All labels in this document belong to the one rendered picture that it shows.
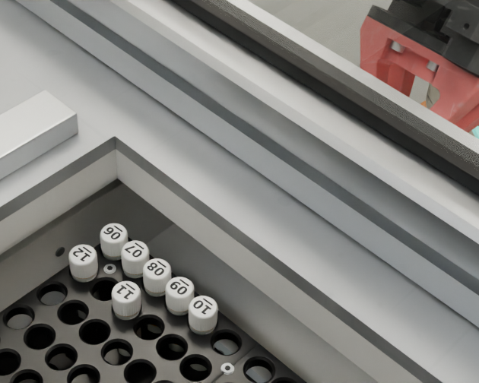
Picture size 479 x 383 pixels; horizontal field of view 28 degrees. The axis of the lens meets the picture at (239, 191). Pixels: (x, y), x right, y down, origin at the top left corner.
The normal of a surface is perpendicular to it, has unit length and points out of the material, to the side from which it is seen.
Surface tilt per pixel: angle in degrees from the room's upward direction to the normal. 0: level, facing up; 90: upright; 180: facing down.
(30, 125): 0
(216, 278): 0
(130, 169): 90
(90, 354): 0
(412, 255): 90
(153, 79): 90
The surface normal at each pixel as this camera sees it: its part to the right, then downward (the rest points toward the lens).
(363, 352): -0.69, 0.50
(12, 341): 0.05, -0.69
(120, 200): 0.72, 0.53
